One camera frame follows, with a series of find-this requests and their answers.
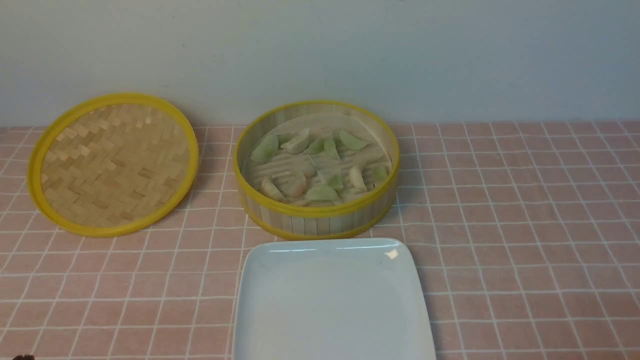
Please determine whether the white square plate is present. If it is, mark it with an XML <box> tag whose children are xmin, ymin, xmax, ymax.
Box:
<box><xmin>232</xmin><ymin>237</ymin><xmax>437</xmax><ymax>360</ymax></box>

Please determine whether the bamboo steamer basket yellow rim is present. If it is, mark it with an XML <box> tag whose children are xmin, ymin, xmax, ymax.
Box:
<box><xmin>233</xmin><ymin>100</ymin><xmax>400</xmax><ymax>240</ymax></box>

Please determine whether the green dumpling front centre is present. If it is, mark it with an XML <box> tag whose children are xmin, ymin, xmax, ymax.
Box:
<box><xmin>304</xmin><ymin>184</ymin><xmax>341</xmax><ymax>202</ymax></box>

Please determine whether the green dumpling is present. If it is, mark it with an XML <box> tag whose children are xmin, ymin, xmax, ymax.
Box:
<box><xmin>323</xmin><ymin>136</ymin><xmax>340</xmax><ymax>160</ymax></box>
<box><xmin>374</xmin><ymin>164</ymin><xmax>389</xmax><ymax>184</ymax></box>
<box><xmin>338</xmin><ymin>129</ymin><xmax>370</xmax><ymax>151</ymax></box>
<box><xmin>304</xmin><ymin>184</ymin><xmax>341</xmax><ymax>202</ymax></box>
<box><xmin>250</xmin><ymin>134</ymin><xmax>280</xmax><ymax>164</ymax></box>

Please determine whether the orange tinted dumpling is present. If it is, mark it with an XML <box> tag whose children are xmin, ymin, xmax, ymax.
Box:
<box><xmin>285</xmin><ymin>174</ymin><xmax>307</xmax><ymax>199</ymax></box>

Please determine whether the green dumpling back centre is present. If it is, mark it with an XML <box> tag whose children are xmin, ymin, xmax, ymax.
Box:
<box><xmin>323</xmin><ymin>136</ymin><xmax>340</xmax><ymax>160</ymax></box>

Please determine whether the white dumpling right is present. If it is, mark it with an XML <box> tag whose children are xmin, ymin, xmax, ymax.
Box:
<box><xmin>347</xmin><ymin>164</ymin><xmax>368</xmax><ymax>192</ymax></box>

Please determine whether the white dumpling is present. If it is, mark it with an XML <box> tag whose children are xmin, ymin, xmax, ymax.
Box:
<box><xmin>347</xmin><ymin>164</ymin><xmax>368</xmax><ymax>192</ymax></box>
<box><xmin>260</xmin><ymin>177</ymin><xmax>286</xmax><ymax>203</ymax></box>

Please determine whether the pale dumpling back centre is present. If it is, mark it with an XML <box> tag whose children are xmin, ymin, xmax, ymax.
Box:
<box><xmin>279</xmin><ymin>128</ymin><xmax>311</xmax><ymax>154</ymax></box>

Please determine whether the green dumpling back right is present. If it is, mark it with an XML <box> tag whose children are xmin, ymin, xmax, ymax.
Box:
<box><xmin>338</xmin><ymin>129</ymin><xmax>370</xmax><ymax>151</ymax></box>

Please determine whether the white dumpling front left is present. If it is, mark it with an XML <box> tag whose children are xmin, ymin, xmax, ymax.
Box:
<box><xmin>260</xmin><ymin>177</ymin><xmax>286</xmax><ymax>203</ymax></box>

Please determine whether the green dumpling far right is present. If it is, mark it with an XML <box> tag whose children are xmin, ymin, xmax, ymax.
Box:
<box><xmin>374</xmin><ymin>164</ymin><xmax>389</xmax><ymax>184</ymax></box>

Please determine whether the green dumpling far left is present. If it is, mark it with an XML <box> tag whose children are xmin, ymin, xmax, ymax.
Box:
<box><xmin>250</xmin><ymin>134</ymin><xmax>280</xmax><ymax>164</ymax></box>

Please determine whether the pink checkered tablecloth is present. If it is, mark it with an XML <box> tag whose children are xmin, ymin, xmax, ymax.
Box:
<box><xmin>0</xmin><ymin>121</ymin><xmax>640</xmax><ymax>360</ymax></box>

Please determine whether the bamboo steamer lid yellow rim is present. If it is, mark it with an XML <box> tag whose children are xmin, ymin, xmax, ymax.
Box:
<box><xmin>26</xmin><ymin>93</ymin><xmax>200</xmax><ymax>238</ymax></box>

